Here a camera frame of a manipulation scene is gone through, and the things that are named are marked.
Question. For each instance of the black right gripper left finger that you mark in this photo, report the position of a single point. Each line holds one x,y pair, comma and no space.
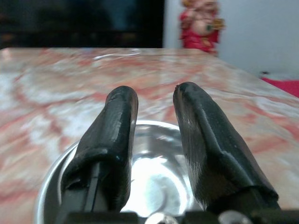
112,140

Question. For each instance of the red and gold deity statue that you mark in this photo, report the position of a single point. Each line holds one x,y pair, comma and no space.
201,25

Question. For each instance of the shiny steel bowl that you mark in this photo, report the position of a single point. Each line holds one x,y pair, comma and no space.
154,177

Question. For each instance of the red cloth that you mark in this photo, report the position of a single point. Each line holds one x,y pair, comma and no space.
283,86

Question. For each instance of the dark television screen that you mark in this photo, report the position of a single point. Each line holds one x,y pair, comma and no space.
79,23

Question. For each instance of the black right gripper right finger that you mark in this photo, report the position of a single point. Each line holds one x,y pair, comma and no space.
210,149

